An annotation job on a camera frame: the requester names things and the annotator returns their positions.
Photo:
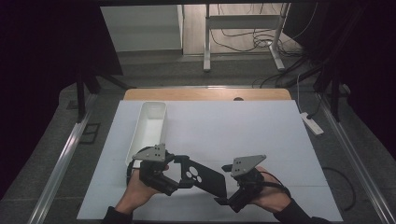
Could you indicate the white cabinet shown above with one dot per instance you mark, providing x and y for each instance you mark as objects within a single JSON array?
[{"x": 140, "y": 28}]

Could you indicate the person's right hand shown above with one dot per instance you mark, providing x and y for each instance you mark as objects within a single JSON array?
[{"x": 274, "y": 200}]

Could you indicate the black smartphone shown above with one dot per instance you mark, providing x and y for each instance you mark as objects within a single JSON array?
[{"x": 211, "y": 183}]

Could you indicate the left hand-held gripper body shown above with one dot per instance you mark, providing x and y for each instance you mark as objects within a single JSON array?
[{"x": 155, "y": 177}]

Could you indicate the aluminium floor rail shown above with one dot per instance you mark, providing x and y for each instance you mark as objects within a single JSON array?
[
  {"x": 355, "y": 161},
  {"x": 62, "y": 158}
]

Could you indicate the white desk frame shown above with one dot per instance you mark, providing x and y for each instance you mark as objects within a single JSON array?
[{"x": 239, "y": 21}]

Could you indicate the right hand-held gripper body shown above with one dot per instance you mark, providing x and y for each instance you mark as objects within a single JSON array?
[{"x": 247, "y": 186}]

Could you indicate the person's left hand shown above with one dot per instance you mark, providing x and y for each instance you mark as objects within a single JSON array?
[{"x": 137, "y": 193}]

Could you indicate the black metal stand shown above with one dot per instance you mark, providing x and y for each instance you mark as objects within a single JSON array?
[
  {"x": 81, "y": 99},
  {"x": 335, "y": 99}
]

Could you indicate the white plastic bin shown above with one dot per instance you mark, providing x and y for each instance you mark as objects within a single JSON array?
[{"x": 149, "y": 130}]

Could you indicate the black curtain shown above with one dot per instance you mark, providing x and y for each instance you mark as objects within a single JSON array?
[
  {"x": 370, "y": 77},
  {"x": 40, "y": 77}
]

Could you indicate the white power strip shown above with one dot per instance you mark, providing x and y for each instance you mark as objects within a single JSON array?
[{"x": 311, "y": 123}]

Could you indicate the black floor frame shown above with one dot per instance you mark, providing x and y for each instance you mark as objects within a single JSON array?
[{"x": 90, "y": 133}]

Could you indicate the white table mat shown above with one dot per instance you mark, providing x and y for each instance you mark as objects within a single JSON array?
[{"x": 218, "y": 133}]

